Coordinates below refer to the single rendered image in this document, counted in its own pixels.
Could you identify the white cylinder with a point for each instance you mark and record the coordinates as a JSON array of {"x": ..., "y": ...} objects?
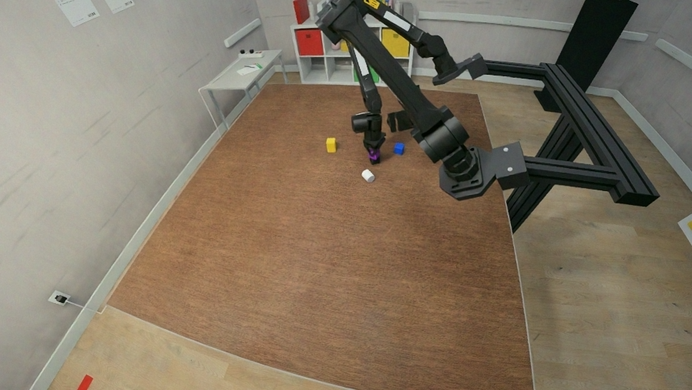
[{"x": 368, "y": 176}]

